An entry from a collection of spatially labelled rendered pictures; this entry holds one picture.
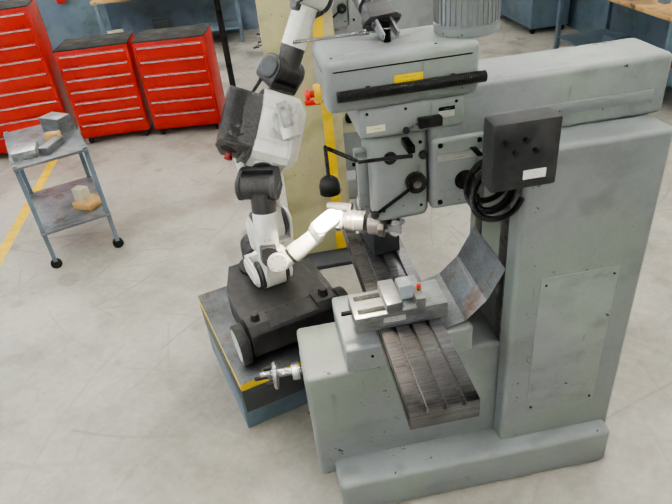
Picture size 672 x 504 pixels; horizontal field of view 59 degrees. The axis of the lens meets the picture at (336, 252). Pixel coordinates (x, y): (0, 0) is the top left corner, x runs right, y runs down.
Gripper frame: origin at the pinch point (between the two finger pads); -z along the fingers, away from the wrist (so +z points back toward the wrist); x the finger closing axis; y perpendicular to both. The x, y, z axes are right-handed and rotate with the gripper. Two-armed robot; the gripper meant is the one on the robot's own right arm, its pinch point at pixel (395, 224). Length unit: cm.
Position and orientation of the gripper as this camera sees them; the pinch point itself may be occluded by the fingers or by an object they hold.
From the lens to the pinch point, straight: 218.4
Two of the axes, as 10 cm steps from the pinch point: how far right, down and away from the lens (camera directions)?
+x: 2.6, -5.6, 7.9
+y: 0.8, 8.3, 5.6
